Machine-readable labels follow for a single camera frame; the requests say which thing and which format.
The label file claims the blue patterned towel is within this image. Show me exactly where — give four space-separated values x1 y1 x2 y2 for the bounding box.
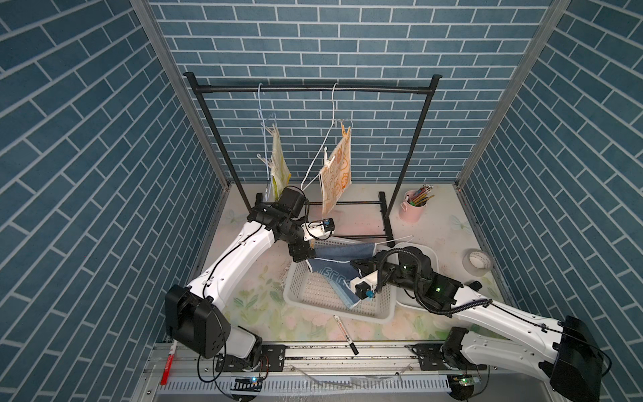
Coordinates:
306 243 376 310

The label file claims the white wire hanger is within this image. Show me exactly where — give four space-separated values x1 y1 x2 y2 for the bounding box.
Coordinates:
300 82 340 191
375 234 415 248

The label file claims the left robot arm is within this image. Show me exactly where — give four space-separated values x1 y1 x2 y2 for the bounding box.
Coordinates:
164 186 316 368

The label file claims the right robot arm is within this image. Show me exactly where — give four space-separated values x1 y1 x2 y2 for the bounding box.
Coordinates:
350 246 611 401

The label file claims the white perforated plastic basket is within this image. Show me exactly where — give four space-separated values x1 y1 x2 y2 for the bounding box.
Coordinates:
283 237 396 324

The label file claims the white rectangular tray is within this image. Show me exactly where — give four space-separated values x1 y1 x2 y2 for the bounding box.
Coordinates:
390 242 442 313

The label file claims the pink pencil cup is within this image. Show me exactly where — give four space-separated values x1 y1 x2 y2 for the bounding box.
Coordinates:
399 184 434 224

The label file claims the yellow green patterned towel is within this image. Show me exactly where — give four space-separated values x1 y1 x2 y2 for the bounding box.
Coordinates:
271 132 291 199

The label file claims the orange patterned towel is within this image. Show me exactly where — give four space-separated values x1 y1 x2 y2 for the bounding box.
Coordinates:
320 135 352 215

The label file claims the black tipped marker pen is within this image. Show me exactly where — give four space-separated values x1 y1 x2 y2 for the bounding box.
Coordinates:
333 315 359 356

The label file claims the white clothespin middle lower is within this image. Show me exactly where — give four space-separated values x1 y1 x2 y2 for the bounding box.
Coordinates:
323 147 335 166

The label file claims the white clothespin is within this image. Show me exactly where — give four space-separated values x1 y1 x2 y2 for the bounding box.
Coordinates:
323 147 335 166
257 154 274 169
265 125 279 137

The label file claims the white clothespin lower left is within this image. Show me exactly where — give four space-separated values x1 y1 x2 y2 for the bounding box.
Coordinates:
257 154 274 169

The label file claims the clear tape roll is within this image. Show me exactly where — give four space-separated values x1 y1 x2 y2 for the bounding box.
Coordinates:
462 249 494 277

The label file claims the white clothespin upper left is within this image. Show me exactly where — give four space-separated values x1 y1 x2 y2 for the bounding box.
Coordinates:
265 125 279 137

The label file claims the wooden clothespin middle upper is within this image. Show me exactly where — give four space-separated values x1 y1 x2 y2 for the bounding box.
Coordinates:
340 122 352 139

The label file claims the red marker pen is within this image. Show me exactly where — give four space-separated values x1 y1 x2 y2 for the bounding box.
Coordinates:
159 340 177 386

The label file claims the black metal clothes rack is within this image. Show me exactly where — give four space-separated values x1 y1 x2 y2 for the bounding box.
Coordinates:
184 72 443 246

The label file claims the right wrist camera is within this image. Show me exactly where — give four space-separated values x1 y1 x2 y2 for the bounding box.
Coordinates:
350 271 382 300

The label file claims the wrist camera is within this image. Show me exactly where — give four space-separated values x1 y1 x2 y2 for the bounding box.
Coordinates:
350 271 382 300
302 218 335 241

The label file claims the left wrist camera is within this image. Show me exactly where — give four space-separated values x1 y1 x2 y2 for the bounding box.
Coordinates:
302 218 335 241

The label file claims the light blue wire hanger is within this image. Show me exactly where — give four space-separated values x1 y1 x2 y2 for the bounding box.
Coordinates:
256 83 276 202

